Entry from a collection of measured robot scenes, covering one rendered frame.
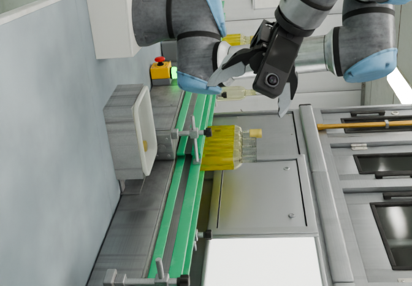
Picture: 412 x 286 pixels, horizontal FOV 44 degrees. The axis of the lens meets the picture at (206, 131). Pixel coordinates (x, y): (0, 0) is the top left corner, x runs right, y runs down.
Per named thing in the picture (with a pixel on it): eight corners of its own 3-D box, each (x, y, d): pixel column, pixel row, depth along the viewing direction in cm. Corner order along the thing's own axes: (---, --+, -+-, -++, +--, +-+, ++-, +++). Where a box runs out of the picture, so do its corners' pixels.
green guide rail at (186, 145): (176, 156, 167) (200, 154, 166) (176, 153, 166) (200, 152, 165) (213, 15, 321) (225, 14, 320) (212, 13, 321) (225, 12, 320)
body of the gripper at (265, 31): (284, 59, 94) (319, 8, 86) (281, 89, 89) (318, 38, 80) (247, 42, 93) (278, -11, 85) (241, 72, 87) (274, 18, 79)
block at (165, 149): (152, 162, 163) (174, 161, 162) (148, 135, 159) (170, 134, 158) (154, 156, 166) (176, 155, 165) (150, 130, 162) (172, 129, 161)
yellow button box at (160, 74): (151, 86, 196) (170, 85, 195) (148, 67, 192) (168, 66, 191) (154, 78, 202) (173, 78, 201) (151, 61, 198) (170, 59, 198)
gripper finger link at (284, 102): (297, 99, 98) (291, 60, 92) (295, 120, 94) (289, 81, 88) (281, 100, 99) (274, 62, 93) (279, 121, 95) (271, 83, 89)
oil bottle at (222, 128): (185, 146, 189) (243, 144, 186) (183, 133, 186) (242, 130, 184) (187, 139, 194) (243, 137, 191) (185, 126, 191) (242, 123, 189)
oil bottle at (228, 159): (179, 172, 174) (242, 170, 171) (177, 158, 171) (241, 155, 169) (181, 163, 178) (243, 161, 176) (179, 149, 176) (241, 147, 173)
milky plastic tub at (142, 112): (118, 180, 145) (148, 180, 144) (103, 108, 135) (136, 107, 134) (130, 150, 160) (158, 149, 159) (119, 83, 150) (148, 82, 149)
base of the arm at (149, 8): (129, -12, 128) (168, -14, 127) (143, -11, 142) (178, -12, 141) (133, 48, 131) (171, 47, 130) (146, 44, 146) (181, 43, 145)
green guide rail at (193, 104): (173, 135, 163) (198, 134, 162) (173, 132, 163) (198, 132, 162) (211, 3, 318) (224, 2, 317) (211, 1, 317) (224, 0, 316)
